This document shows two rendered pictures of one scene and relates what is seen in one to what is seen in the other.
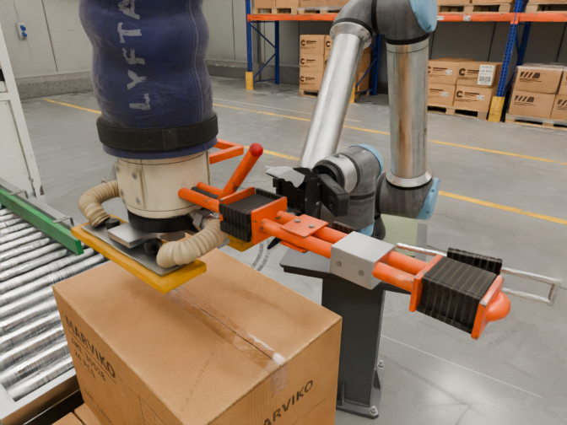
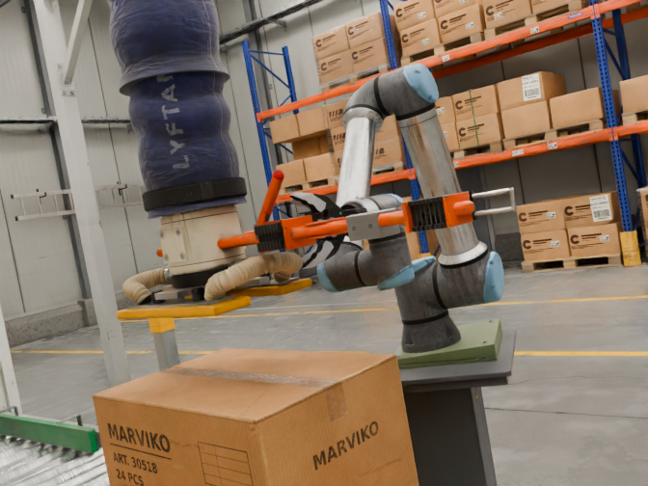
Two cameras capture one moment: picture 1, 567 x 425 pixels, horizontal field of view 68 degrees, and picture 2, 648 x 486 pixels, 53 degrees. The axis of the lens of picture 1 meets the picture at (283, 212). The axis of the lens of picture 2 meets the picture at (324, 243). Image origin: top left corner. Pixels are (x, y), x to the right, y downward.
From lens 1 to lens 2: 0.68 m
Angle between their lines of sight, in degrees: 22
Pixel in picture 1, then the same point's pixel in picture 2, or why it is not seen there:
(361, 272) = (370, 225)
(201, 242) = (242, 266)
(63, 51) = (33, 285)
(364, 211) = (397, 251)
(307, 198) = not seen: hidden behind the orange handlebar
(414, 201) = (474, 279)
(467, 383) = not seen: outside the picture
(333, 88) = (352, 162)
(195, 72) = (222, 139)
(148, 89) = (187, 152)
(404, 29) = (408, 103)
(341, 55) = (355, 135)
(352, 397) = not seen: outside the picture
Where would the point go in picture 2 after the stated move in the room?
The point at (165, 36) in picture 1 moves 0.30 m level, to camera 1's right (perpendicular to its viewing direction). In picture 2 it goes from (198, 110) to (341, 85)
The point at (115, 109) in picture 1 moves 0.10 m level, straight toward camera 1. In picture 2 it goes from (160, 174) to (167, 168)
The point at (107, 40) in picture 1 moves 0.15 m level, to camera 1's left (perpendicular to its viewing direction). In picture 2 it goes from (153, 121) to (82, 134)
